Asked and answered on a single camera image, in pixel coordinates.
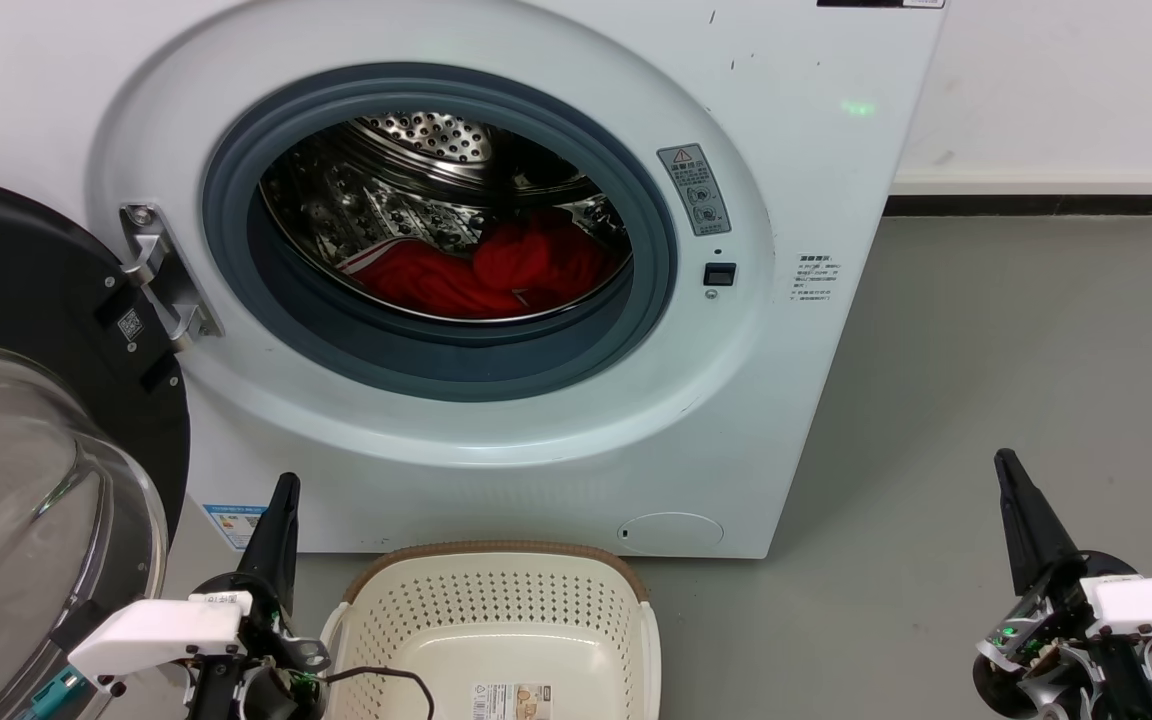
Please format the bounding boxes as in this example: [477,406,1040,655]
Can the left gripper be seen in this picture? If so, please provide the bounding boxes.
[186,473,331,720]

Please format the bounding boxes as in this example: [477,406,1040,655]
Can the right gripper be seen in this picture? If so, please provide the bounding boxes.
[971,449,1152,720]

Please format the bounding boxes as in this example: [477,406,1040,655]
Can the red garment with white stripes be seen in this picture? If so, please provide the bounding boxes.
[336,208,627,321]

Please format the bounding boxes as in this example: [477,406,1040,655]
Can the cream perforated laundry basket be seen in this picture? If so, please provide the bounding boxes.
[319,541,662,720]

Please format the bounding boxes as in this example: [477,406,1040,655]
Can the printed product label sticker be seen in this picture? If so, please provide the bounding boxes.
[471,683,554,720]

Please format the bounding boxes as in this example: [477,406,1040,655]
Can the stainless steel washing machine drum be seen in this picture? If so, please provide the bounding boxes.
[258,112,634,323]

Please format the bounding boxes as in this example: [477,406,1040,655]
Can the black washer door with glass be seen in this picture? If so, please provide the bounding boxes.
[0,172,192,720]

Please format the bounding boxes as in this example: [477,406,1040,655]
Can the blue energy label sticker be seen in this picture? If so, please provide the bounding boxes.
[201,503,267,551]

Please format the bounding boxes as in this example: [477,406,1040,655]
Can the grey rubber door gasket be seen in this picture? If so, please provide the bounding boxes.
[201,62,679,403]

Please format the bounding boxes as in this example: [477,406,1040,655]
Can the white front-load washing machine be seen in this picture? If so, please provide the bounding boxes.
[0,0,947,559]

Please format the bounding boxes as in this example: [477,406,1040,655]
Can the silver door hinge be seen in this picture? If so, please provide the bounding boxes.
[119,203,225,353]

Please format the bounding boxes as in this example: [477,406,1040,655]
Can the black baseboard strip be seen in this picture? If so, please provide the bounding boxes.
[884,194,1152,217]

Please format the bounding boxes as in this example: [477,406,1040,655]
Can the small printed text sticker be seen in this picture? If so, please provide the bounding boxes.
[791,252,842,304]

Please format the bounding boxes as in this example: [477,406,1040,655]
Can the round filter cover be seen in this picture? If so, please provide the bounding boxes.
[618,512,725,551]

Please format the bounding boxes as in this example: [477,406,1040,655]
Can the grey warning sticker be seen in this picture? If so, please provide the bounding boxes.
[657,143,733,238]

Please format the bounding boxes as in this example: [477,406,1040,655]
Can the thin black cable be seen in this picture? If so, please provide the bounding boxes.
[321,666,435,720]

